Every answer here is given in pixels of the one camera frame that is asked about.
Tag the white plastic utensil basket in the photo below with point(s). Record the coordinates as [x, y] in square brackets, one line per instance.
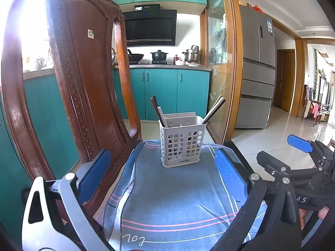
[180, 146]

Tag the grey kitchen countertop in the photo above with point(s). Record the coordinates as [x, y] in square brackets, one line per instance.
[157, 68]

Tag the wood-framed glass sliding door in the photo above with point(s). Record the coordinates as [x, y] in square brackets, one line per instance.
[219, 70]

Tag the pink bowl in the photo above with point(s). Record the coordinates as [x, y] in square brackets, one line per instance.
[180, 62]

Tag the person's right hand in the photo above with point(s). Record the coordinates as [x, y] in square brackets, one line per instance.
[324, 212]

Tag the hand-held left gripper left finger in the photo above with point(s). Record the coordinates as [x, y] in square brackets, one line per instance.
[94, 174]

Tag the black lidded pot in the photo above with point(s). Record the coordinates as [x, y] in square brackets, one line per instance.
[158, 55]

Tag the dining chair with clothes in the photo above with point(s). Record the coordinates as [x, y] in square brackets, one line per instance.
[314, 107]

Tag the black wok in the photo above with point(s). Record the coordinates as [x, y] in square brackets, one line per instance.
[137, 57]

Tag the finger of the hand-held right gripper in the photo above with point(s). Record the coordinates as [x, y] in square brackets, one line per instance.
[299, 143]
[272, 164]

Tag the white dish rack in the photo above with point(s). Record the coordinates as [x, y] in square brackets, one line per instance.
[44, 62]

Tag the steel wok lid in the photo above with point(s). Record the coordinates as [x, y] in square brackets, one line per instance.
[113, 56]

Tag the green garland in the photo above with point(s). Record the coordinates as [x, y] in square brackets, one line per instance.
[316, 70]

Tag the bunch of mixed chopsticks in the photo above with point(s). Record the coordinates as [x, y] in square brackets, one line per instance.
[159, 112]

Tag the blue striped cloth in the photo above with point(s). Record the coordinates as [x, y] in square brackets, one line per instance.
[170, 188]

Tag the black range hood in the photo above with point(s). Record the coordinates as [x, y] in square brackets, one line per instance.
[149, 28]

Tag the teal lower kitchen cabinets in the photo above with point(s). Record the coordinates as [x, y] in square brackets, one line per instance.
[162, 94]

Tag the brown wooden door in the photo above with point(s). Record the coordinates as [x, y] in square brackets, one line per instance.
[285, 83]

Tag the stainless steel pot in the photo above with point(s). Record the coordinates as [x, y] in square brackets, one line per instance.
[191, 56]

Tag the carved wooden chair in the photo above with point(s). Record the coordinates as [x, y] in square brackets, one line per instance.
[86, 83]

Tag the silver refrigerator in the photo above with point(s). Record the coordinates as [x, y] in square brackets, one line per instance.
[256, 89]

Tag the red bag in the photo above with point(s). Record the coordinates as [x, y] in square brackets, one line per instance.
[257, 8]

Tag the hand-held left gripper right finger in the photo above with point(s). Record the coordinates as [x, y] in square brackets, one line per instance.
[231, 175]

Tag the gas stove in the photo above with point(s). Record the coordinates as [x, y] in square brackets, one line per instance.
[148, 62]

